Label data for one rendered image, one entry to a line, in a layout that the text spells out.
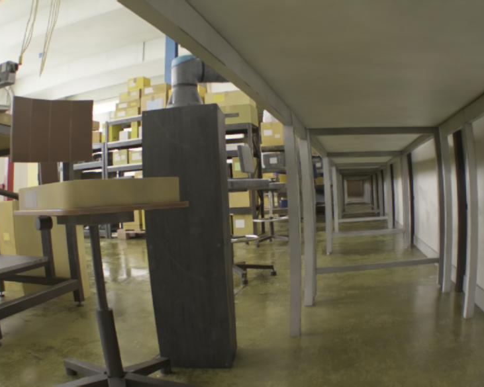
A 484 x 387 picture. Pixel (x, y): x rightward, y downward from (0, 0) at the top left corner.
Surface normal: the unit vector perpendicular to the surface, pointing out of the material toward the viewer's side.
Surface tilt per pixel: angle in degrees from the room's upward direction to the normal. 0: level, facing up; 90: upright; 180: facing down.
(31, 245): 90
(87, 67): 90
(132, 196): 90
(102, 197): 90
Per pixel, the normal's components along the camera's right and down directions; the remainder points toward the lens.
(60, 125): 0.73, -0.03
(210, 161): -0.07, 0.02
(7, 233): -0.36, 0.03
